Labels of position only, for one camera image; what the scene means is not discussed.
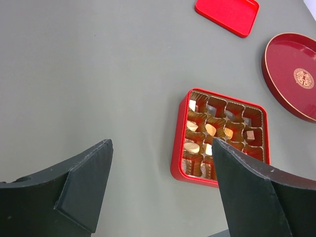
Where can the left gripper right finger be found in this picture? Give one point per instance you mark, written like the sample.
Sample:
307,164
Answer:
260,200

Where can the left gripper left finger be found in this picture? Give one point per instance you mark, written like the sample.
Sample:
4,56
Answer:
63,200

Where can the pink chocolate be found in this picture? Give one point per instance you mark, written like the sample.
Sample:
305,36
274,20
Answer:
249,136

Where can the orange chocolate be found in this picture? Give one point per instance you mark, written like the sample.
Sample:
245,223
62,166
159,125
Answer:
229,133

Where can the small white chocolate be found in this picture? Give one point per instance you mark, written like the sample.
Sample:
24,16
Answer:
208,149

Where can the tan chocolate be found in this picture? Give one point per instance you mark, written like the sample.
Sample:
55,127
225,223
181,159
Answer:
210,129

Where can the white round chocolate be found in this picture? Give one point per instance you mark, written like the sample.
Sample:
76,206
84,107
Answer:
192,147

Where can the beige chocolate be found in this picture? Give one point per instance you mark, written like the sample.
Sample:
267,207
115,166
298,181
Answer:
192,126

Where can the white square chocolate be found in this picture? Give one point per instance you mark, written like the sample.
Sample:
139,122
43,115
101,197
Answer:
192,105

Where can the red square box lid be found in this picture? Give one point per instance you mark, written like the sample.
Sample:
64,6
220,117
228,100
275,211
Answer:
236,16

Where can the red chocolate box tray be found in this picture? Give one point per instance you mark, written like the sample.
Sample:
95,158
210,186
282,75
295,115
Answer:
199,168

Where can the round red plate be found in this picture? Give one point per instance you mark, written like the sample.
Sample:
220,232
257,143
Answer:
289,70

